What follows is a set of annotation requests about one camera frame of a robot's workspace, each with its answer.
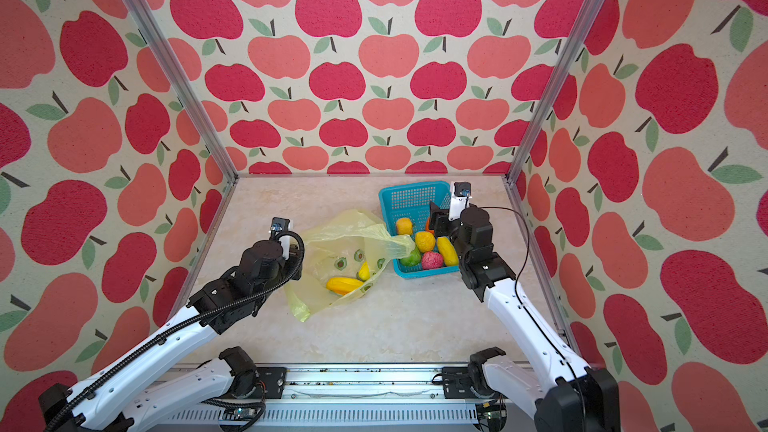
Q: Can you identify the yellow toy lemon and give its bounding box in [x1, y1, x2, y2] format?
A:
[436, 236, 459, 267]

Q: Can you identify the yellow toy bell pepper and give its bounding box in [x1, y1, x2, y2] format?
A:
[414, 231, 436, 254]

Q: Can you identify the pink toy fruit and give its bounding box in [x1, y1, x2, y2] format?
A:
[421, 251, 444, 270]

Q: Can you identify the green toy fruit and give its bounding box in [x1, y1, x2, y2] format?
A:
[399, 248, 422, 268]

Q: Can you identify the orange toy fruit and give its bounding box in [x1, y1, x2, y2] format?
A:
[395, 217, 413, 236]

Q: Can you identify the yellow translucent plastic bag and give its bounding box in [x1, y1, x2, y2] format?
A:
[284, 209, 416, 322]

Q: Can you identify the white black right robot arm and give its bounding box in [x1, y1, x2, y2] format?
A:
[429, 199, 621, 431]

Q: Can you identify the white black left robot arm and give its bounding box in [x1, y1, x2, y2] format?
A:
[38, 231, 305, 431]

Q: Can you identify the teal plastic mesh basket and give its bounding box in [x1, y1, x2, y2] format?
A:
[377, 180, 475, 281]

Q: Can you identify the yellow toy banana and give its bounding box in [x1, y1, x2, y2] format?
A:
[357, 262, 371, 282]

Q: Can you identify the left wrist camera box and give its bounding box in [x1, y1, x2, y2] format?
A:
[270, 217, 290, 240]

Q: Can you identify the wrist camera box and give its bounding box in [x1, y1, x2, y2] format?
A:
[448, 181, 471, 221]
[270, 217, 290, 240]

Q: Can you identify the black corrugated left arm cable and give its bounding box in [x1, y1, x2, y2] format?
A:
[43, 230, 306, 432]

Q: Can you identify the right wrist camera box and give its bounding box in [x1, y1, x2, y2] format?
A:
[448, 181, 471, 221]

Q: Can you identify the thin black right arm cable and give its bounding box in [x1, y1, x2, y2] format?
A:
[479, 206, 589, 409]

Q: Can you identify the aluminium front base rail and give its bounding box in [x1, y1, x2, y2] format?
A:
[101, 362, 619, 432]

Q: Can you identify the aluminium right rear corner post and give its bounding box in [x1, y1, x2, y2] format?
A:
[504, 0, 605, 187]

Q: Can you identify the aluminium corner post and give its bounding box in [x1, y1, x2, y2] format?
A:
[504, 0, 605, 187]
[122, 0, 239, 186]

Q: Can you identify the aluminium left rear corner post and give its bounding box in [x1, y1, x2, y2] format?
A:
[122, 0, 239, 186]

